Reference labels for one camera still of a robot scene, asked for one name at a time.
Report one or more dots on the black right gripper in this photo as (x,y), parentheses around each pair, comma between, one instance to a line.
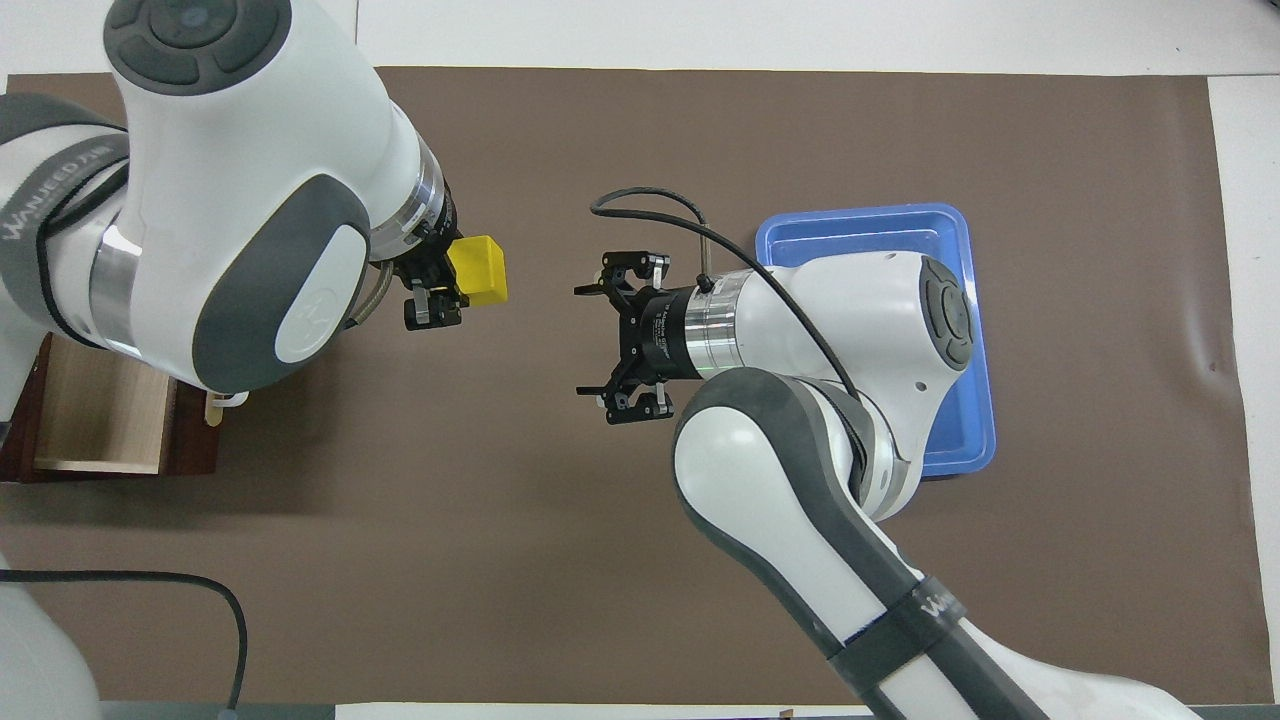
(665,335)

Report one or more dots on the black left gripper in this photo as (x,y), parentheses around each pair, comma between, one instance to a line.
(428,262)

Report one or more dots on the yellow cube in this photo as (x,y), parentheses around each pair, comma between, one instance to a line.
(478,270)

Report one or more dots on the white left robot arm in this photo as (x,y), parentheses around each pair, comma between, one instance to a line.
(230,150)

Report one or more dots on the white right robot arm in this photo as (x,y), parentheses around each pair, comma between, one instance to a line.
(800,480)

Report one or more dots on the brown table mat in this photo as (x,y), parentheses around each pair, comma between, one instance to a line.
(500,560)

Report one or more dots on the blue plastic tray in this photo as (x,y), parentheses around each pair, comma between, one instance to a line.
(870,230)

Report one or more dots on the dark brown wooden cabinet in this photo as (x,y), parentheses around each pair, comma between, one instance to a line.
(15,455)

